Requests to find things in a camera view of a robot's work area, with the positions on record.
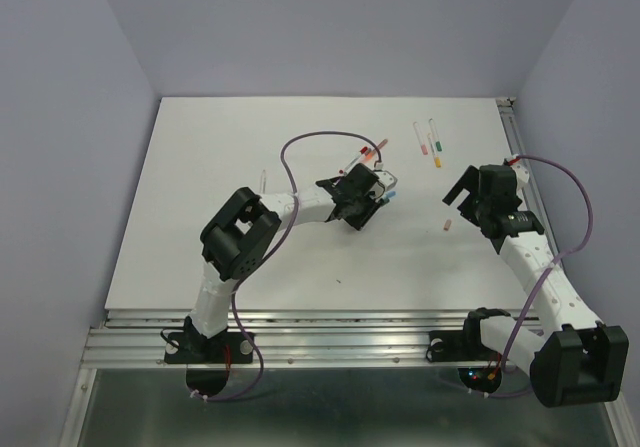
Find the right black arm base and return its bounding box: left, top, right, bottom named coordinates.
left=425, top=307, right=517, bottom=363

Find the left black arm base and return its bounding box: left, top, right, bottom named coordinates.
left=160, top=330, right=254, bottom=365

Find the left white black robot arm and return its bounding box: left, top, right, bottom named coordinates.
left=168, top=164, right=397, bottom=364

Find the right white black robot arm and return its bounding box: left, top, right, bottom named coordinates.
left=443, top=156, right=629, bottom=408

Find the orange highlighter pen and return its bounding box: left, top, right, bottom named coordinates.
left=364, top=138, right=388, bottom=162

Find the red capped marker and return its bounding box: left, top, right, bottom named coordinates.
left=339, top=147, right=369, bottom=175

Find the green capped marker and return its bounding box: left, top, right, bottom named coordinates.
left=428, top=118, right=443, bottom=152

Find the pink capped marker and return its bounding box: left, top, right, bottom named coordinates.
left=412, top=122, right=429, bottom=156

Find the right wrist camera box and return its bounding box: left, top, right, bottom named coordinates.
left=504, top=155, right=530, bottom=190

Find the right side aluminium rail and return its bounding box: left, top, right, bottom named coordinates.
left=496, top=98, right=559, bottom=295

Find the aluminium rail frame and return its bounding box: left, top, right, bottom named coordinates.
left=60, top=309, right=639, bottom=446

